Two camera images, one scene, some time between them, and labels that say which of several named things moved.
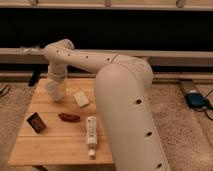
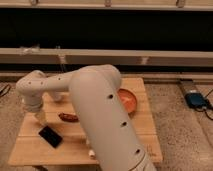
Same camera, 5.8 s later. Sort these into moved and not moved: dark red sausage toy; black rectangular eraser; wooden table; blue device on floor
Moved: black rectangular eraser
Not moved: blue device on floor; wooden table; dark red sausage toy
